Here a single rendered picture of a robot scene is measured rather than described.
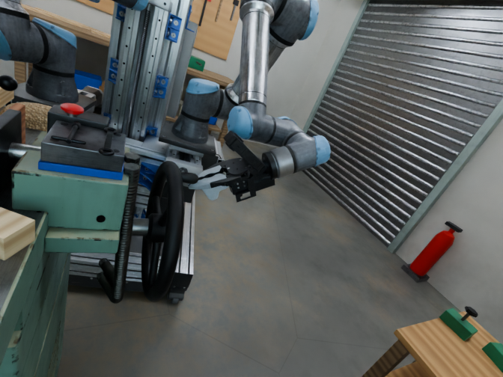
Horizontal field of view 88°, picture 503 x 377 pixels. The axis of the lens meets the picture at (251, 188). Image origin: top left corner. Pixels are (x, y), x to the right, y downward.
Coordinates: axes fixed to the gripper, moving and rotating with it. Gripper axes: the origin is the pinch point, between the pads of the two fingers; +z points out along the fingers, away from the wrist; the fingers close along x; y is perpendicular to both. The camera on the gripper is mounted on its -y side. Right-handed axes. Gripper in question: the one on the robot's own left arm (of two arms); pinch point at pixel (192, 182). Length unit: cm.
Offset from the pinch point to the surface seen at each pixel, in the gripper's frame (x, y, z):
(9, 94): 24.1, -21.9, 32.7
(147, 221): -7.7, 0.7, 11.1
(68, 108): -6.5, -23.5, 13.5
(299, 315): 16, 124, -34
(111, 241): -18.1, -5.9, 14.5
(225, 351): 4, 97, 11
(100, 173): -14.9, -16.1, 11.6
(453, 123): 102, 91, -240
